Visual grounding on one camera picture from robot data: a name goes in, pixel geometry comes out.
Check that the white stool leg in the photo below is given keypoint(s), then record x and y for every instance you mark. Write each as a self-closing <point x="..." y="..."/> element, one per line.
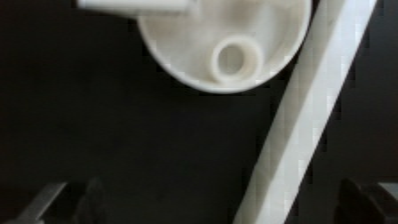
<point x="137" y="6"/>

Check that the white U-shaped fence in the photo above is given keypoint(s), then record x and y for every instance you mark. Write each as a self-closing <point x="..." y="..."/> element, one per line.
<point x="325" y="58"/>

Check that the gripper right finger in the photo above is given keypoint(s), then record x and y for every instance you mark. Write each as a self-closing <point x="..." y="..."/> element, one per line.
<point x="366" y="202"/>

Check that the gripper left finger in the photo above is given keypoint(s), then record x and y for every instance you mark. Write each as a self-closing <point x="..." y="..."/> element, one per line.
<point x="66" y="204"/>

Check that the white round stool seat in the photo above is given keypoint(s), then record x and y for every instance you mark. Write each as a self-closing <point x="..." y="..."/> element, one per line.
<point x="226" y="46"/>

